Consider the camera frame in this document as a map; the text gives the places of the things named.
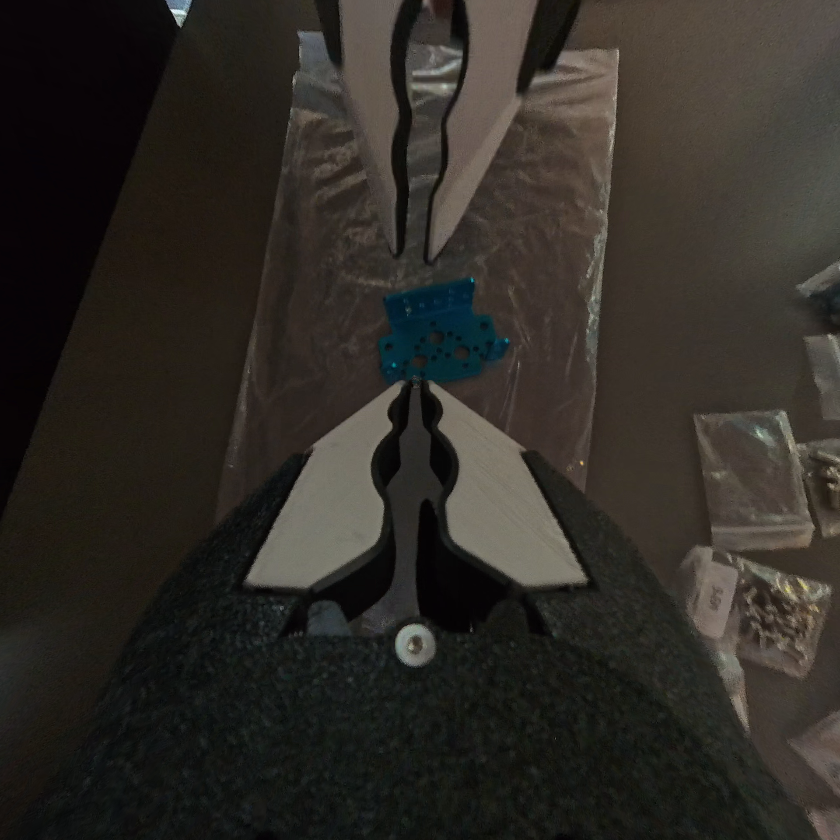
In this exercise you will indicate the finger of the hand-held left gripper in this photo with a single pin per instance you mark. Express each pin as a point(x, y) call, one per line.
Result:
point(485, 98)
point(367, 79)

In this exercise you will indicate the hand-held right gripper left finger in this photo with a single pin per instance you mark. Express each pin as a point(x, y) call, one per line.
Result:
point(315, 512)

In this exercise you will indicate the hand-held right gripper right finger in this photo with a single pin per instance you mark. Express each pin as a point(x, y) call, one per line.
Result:
point(505, 512)

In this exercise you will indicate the blue perforated metal bracket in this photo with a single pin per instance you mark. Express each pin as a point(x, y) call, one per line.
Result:
point(453, 341)

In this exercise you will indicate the large clear plastic bag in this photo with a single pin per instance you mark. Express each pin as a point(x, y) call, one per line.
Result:
point(538, 262)

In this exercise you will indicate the pile of small screw bags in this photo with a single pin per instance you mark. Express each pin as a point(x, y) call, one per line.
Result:
point(754, 472)

